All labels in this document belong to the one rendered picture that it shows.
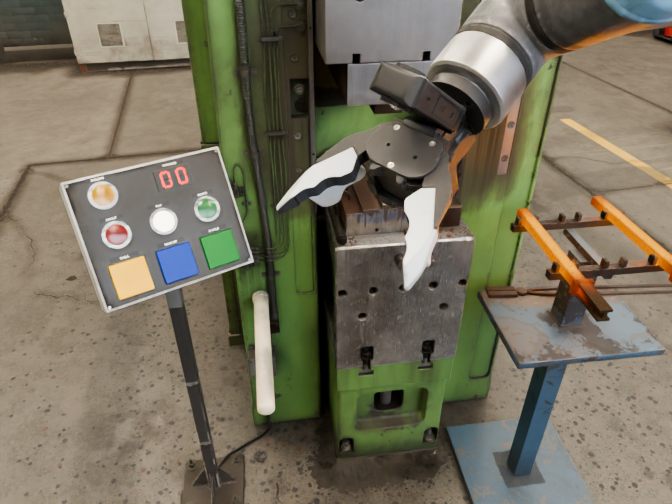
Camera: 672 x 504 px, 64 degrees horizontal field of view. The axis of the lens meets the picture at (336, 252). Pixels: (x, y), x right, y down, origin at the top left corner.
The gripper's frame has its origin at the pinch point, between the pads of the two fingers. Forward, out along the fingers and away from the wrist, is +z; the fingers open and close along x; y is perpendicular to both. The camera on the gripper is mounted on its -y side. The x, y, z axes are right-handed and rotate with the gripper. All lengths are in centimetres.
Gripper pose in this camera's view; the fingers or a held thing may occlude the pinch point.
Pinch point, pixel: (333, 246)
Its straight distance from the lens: 47.5
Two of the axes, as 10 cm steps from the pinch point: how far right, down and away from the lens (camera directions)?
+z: -6.0, 7.7, -2.1
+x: -7.6, -4.7, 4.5
